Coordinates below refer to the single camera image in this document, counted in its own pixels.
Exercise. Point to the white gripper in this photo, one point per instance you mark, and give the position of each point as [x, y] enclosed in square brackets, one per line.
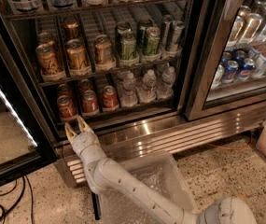
[83, 141]

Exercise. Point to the red coke can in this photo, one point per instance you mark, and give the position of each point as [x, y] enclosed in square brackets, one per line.
[109, 98]
[66, 107]
[90, 103]
[64, 90]
[85, 85]

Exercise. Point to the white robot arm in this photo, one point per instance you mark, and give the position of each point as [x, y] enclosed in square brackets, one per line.
[103, 173]

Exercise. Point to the gold can front left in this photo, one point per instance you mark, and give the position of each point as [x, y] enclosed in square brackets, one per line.
[51, 70]

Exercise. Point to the gold can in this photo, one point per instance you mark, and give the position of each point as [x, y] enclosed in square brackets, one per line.
[51, 70]
[71, 28]
[104, 57]
[47, 38]
[78, 60]

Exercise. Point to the gold can front middle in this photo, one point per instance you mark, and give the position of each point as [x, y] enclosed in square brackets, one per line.
[78, 60]

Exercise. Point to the gold can right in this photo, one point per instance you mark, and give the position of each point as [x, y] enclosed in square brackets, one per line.
[104, 57]

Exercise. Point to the green can front left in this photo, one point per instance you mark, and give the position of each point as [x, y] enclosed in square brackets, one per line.
[127, 48]

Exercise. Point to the green can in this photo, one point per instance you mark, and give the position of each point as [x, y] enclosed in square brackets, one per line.
[151, 47]
[142, 26]
[121, 28]
[127, 48]

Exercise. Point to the open glass fridge door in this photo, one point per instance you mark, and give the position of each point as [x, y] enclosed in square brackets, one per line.
[23, 146]

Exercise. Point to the stainless steel fridge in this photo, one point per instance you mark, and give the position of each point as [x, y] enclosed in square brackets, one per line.
[144, 128]

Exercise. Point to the gold can rear left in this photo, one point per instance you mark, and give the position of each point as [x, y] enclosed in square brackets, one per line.
[47, 38]

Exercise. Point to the gold can rear middle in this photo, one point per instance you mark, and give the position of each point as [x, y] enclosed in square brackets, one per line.
[71, 28]

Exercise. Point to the green can rear left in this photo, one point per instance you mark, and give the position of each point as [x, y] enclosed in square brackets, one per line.
[121, 28]

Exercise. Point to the green can front right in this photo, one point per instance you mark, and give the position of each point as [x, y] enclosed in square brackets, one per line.
[151, 47]

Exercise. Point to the green can rear right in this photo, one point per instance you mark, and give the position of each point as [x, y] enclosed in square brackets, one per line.
[142, 26]

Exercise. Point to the slim silver can rear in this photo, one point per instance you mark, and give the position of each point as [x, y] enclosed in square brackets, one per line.
[166, 22]

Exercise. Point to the slim silver can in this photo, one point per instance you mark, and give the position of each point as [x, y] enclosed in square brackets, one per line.
[174, 36]
[166, 22]

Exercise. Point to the slim silver can front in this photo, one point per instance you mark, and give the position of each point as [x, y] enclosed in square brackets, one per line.
[174, 36]

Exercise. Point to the white pepsi can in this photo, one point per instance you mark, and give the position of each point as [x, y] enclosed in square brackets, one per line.
[218, 76]

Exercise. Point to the blue pepsi can left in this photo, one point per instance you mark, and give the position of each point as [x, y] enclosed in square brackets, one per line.
[230, 70]

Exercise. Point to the closed glass fridge door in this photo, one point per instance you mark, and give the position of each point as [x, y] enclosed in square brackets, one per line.
[214, 26]

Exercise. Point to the blue pepsi can right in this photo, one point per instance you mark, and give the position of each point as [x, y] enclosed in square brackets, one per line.
[246, 67]

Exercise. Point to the clear water bottle left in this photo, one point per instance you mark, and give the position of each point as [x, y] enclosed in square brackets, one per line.
[129, 98]

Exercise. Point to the clear water bottle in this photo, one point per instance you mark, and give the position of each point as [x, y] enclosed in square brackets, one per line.
[129, 98]
[147, 90]
[166, 83]

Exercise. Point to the clear water bottle middle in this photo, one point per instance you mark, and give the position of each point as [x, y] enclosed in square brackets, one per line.
[147, 90]

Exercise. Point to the clear plastic bin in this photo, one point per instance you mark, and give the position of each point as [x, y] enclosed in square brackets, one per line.
[158, 171]

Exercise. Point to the clear water bottle right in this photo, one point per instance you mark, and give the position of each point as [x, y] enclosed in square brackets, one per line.
[166, 83]

